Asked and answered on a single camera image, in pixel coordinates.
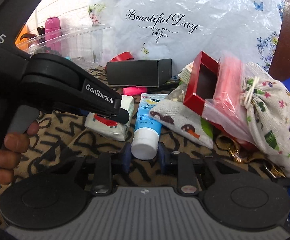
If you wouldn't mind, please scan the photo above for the blue hand cream tube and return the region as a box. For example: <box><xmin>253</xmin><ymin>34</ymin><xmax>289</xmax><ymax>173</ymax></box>
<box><xmin>131</xmin><ymin>93</ymin><xmax>167</xmax><ymax>160</ymax></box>

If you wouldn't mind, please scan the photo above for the white tissue pack red print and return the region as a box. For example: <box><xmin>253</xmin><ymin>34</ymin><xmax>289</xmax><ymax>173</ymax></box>
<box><xmin>85</xmin><ymin>95</ymin><xmax>134</xmax><ymax>141</ymax></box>

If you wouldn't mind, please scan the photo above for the red gift box lid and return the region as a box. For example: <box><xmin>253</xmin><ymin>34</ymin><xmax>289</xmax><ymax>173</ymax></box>
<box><xmin>183</xmin><ymin>51</ymin><xmax>219</xmax><ymax>115</ymax></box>

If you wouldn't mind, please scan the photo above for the pink item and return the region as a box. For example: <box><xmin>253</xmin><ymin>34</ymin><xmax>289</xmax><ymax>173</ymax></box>
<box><xmin>202</xmin><ymin>52</ymin><xmax>255</xmax><ymax>144</ymax></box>

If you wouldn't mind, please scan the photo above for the floral drawstring cloth pouch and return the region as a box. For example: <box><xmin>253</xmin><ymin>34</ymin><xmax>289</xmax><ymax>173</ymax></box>
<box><xmin>240</xmin><ymin>62</ymin><xmax>290</xmax><ymax>177</ymax></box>

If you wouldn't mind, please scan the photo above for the person's left hand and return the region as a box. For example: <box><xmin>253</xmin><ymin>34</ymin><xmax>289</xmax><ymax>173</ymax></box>
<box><xmin>0</xmin><ymin>121</ymin><xmax>39</xmax><ymax>185</ymax></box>

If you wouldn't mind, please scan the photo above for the pink highlighter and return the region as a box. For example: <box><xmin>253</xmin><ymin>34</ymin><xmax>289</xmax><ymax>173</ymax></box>
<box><xmin>122</xmin><ymin>87</ymin><xmax>148</xmax><ymax>96</ymax></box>

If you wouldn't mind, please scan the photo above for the mushroom print cloth pouch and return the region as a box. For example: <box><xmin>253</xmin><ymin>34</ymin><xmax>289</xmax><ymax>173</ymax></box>
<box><xmin>149</xmin><ymin>83</ymin><xmax>213</xmax><ymax>149</ymax></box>

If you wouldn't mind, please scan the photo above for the black rectangular box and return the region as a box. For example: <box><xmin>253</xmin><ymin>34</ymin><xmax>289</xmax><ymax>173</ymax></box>
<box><xmin>106</xmin><ymin>59</ymin><xmax>172</xmax><ymax>87</ymax></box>

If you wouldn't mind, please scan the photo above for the pink bottle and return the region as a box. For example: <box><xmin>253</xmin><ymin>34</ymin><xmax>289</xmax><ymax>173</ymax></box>
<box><xmin>45</xmin><ymin>16</ymin><xmax>61</xmax><ymax>52</ymax></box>

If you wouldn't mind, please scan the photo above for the red tape roll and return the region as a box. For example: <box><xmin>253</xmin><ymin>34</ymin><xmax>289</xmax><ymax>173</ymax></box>
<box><xmin>110</xmin><ymin>51</ymin><xmax>134</xmax><ymax>62</ymax></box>

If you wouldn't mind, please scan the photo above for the clear plastic container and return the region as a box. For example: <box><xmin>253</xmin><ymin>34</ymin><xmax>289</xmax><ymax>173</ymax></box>
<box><xmin>17</xmin><ymin>25</ymin><xmax>111</xmax><ymax>70</ymax></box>

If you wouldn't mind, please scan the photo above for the white floral plastic bag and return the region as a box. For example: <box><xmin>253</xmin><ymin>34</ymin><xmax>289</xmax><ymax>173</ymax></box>
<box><xmin>88</xmin><ymin>0</ymin><xmax>283</xmax><ymax>74</ymax></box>

